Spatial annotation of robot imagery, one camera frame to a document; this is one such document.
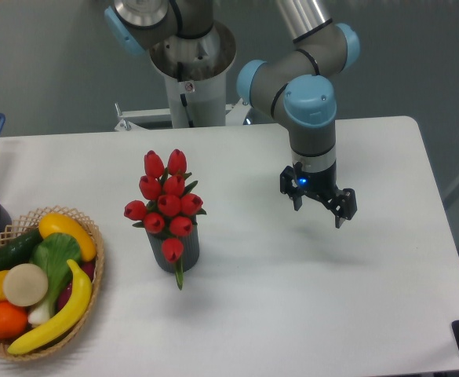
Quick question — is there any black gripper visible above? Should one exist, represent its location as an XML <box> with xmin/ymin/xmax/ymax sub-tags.
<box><xmin>279</xmin><ymin>162</ymin><xmax>356</xmax><ymax>229</ymax></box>

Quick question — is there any red tulip bouquet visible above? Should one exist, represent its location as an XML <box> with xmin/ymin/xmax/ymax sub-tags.
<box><xmin>124</xmin><ymin>149</ymin><xmax>206</xmax><ymax>290</ymax></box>

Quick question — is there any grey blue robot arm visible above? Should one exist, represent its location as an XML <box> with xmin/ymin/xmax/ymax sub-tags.
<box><xmin>104</xmin><ymin>1</ymin><xmax>360</xmax><ymax>225</ymax></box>

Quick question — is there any dark grey ribbed vase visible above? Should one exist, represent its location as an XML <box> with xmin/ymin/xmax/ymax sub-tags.
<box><xmin>146</xmin><ymin>226</ymin><xmax>200</xmax><ymax>273</ymax></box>

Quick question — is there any purple red vegetable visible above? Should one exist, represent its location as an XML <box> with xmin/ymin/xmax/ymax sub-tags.
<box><xmin>56</xmin><ymin>261</ymin><xmax>95</xmax><ymax>312</ymax></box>

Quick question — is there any yellow banana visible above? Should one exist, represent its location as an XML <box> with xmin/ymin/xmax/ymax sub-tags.
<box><xmin>7</xmin><ymin>259</ymin><xmax>92</xmax><ymax>356</ymax></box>

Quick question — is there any green bok choy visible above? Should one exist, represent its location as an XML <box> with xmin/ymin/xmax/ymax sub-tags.
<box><xmin>28</xmin><ymin>233</ymin><xmax>82</xmax><ymax>328</ymax></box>

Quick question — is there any woven wicker basket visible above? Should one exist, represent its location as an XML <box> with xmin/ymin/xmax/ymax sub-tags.
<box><xmin>0</xmin><ymin>206</ymin><xmax>104</xmax><ymax>362</ymax></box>

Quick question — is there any green cucumber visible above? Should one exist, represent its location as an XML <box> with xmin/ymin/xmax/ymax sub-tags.
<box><xmin>0</xmin><ymin>228</ymin><xmax>42</xmax><ymax>271</ymax></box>

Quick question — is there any beige round disc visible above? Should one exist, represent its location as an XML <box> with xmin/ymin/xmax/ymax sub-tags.
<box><xmin>2</xmin><ymin>263</ymin><xmax>49</xmax><ymax>307</ymax></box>

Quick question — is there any orange fruit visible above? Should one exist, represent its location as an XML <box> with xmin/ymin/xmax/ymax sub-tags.
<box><xmin>0</xmin><ymin>301</ymin><xmax>27</xmax><ymax>340</ymax></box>

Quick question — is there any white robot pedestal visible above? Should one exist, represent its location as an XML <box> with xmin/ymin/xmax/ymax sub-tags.
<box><xmin>115</xmin><ymin>20</ymin><xmax>250</xmax><ymax>131</ymax></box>

